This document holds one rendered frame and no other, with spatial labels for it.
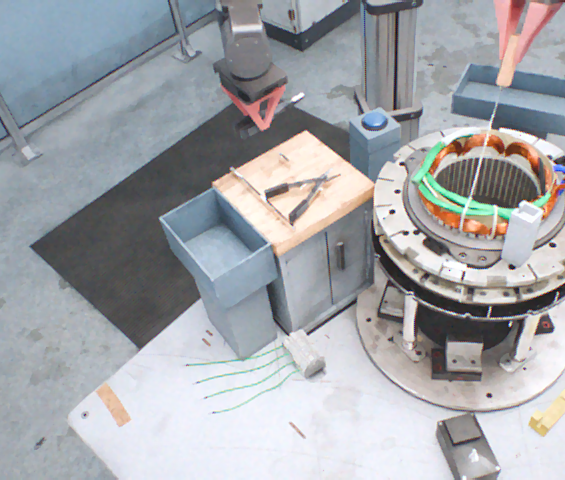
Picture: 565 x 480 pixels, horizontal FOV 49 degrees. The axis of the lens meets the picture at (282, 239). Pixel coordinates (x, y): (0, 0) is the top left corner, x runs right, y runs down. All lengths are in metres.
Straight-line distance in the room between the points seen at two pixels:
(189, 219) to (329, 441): 0.44
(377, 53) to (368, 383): 0.64
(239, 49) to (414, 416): 0.66
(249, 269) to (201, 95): 2.26
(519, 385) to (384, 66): 0.66
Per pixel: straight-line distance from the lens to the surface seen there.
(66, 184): 2.89
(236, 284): 0.95
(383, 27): 1.27
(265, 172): 1.05
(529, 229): 0.82
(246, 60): 0.78
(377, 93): 1.35
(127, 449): 1.14
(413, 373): 1.10
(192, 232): 1.07
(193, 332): 1.21
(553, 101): 1.27
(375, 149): 1.16
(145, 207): 2.61
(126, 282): 2.37
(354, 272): 1.14
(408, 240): 0.89
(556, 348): 1.17
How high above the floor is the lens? 1.77
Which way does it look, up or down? 48 degrees down
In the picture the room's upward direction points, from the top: 10 degrees counter-clockwise
